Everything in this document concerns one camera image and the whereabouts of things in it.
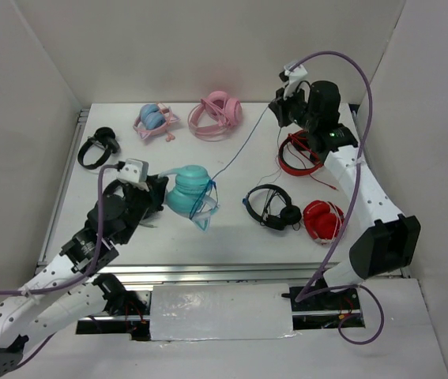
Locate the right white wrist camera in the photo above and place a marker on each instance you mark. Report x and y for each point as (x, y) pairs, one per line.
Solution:
(291, 76)

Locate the pink gaming headset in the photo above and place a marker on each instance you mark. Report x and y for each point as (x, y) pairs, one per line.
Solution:
(226, 112)

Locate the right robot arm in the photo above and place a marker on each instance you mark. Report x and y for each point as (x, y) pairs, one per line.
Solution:
(389, 237)

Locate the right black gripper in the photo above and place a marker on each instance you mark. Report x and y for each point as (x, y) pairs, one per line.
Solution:
(279, 106)

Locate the red black headphones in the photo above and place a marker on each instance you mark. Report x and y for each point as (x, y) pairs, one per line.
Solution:
(296, 158)

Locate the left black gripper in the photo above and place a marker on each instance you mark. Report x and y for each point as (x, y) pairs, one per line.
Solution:
(154, 193)

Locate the red white headphones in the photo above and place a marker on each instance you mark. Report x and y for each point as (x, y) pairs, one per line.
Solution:
(323, 221)

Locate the black headphones back left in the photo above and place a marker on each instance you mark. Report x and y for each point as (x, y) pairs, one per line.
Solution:
(104, 139)

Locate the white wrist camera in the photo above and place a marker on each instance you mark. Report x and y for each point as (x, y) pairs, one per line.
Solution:
(135, 173)
(291, 76)

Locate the black headset with microphone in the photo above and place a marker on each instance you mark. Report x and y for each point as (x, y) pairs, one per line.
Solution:
(149, 219)

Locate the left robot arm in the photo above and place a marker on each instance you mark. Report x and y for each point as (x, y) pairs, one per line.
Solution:
(71, 286)

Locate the teal cat ear headphones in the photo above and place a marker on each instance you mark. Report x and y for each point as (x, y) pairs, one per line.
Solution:
(194, 195)

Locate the aluminium rail frame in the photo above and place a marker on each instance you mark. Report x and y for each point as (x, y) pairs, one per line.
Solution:
(234, 249)

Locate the white foil-covered panel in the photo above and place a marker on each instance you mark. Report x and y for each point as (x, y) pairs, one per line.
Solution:
(220, 312)

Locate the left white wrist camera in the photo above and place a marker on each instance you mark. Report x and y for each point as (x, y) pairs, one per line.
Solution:
(135, 173)

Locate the black headphones with blue cable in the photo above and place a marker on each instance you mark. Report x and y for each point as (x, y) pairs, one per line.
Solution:
(278, 211)

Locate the pink blue cat headphones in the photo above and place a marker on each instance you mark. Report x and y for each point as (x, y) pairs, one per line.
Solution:
(155, 119)

